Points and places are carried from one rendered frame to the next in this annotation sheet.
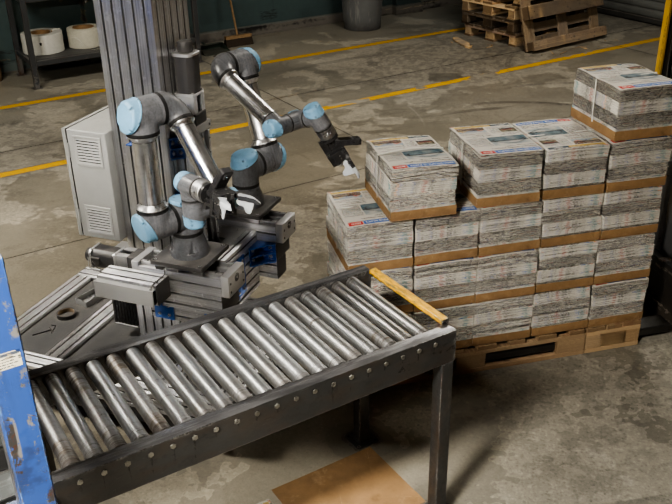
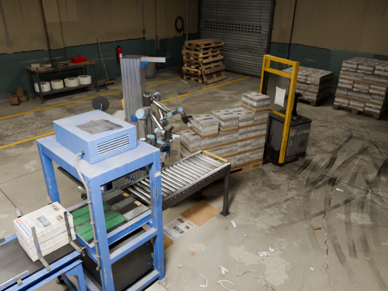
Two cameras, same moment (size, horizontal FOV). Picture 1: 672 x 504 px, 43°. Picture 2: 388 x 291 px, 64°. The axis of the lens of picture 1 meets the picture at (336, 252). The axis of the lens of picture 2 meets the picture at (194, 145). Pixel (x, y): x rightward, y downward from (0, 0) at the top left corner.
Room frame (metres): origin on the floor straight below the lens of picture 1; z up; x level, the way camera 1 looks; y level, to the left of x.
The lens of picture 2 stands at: (-0.92, 1.02, 2.77)
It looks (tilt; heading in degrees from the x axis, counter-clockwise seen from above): 26 degrees down; 345
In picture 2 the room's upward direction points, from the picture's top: 1 degrees clockwise
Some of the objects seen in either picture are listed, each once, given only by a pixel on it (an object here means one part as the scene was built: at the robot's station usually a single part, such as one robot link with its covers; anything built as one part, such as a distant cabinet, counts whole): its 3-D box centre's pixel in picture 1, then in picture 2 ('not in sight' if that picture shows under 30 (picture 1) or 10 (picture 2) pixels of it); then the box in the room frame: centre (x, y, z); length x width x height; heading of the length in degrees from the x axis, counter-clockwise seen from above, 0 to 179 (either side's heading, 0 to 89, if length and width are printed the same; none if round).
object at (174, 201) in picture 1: (184, 213); (150, 140); (2.94, 0.57, 0.98); 0.13 x 0.12 x 0.14; 133
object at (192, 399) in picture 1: (177, 381); (167, 182); (2.16, 0.49, 0.77); 0.47 x 0.05 x 0.05; 32
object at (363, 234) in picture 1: (459, 275); (216, 152); (3.44, -0.57, 0.42); 1.17 x 0.39 x 0.83; 104
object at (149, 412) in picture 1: (137, 395); (158, 187); (2.09, 0.60, 0.77); 0.47 x 0.05 x 0.05; 32
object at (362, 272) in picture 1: (204, 334); (165, 171); (2.47, 0.45, 0.74); 1.34 x 0.05 x 0.12; 122
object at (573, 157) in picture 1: (555, 157); (239, 118); (3.55, -0.98, 0.95); 0.38 x 0.29 x 0.23; 13
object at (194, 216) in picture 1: (197, 210); (160, 138); (2.67, 0.47, 1.12); 0.11 x 0.08 x 0.11; 133
